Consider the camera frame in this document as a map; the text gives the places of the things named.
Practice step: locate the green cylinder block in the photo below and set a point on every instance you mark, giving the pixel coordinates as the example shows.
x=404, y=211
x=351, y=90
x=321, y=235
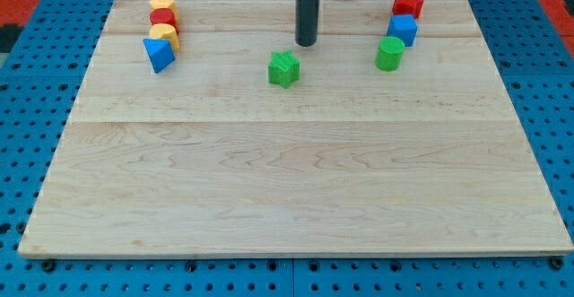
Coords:
x=389, y=53

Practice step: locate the green star block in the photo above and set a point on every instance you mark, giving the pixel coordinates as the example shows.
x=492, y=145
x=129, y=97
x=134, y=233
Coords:
x=283, y=69

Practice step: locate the light wooden board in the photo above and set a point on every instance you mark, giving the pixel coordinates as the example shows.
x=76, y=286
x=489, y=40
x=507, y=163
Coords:
x=207, y=159

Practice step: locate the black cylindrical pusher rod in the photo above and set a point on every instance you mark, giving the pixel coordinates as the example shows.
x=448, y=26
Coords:
x=306, y=22

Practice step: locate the blue triangle block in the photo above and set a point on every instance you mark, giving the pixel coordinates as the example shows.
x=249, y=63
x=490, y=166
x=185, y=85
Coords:
x=160, y=53

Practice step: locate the blue cube block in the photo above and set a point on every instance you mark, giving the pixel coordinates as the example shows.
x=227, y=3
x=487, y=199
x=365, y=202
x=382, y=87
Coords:
x=404, y=27

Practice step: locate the yellow half-round block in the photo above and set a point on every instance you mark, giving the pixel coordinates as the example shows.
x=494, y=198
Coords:
x=167, y=32

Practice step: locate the red cylinder block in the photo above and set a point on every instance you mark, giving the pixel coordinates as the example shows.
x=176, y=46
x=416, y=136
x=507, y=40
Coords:
x=165, y=16

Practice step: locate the red star block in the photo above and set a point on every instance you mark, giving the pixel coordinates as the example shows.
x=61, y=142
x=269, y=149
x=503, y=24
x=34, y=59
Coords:
x=412, y=7

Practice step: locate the yellow hexagon block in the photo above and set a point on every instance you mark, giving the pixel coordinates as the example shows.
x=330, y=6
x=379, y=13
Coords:
x=170, y=4

